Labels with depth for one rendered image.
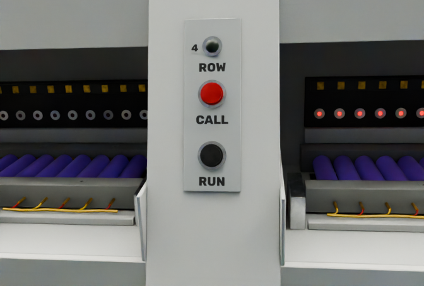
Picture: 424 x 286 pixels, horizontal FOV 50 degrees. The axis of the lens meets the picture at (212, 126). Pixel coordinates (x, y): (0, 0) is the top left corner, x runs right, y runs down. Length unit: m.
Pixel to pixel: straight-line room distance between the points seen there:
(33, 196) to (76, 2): 0.18
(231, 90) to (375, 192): 0.15
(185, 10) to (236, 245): 0.17
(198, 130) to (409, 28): 0.17
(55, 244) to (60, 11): 0.18
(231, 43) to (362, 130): 0.22
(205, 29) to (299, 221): 0.16
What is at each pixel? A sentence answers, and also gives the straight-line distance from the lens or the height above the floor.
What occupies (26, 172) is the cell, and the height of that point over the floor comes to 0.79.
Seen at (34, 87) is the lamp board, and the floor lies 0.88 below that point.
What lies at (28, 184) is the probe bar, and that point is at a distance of 0.44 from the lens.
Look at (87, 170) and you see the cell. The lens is 0.46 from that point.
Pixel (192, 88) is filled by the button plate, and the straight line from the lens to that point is 0.32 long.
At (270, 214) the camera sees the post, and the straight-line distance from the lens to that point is 0.32.
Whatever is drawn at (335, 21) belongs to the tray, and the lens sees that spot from 0.34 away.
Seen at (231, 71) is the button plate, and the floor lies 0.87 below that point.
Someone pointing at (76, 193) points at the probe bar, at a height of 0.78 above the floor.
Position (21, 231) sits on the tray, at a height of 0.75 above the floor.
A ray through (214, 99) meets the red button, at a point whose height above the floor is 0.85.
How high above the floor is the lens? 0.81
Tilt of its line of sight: 3 degrees up
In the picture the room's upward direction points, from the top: straight up
